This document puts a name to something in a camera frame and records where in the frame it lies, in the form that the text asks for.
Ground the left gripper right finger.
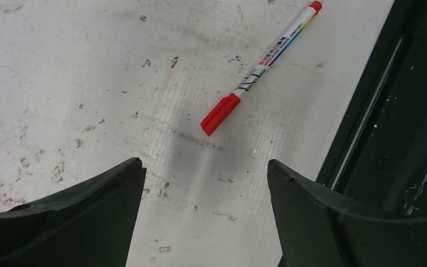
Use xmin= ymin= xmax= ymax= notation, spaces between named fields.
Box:
xmin=267 ymin=159 xmax=427 ymax=266

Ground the white marker pen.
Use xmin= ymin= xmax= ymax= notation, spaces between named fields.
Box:
xmin=232 ymin=1 xmax=322 ymax=98

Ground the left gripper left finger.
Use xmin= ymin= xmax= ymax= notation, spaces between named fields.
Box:
xmin=0 ymin=157 xmax=146 ymax=266

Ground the red marker cap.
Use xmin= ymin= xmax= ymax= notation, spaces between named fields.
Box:
xmin=200 ymin=93 xmax=241 ymax=136

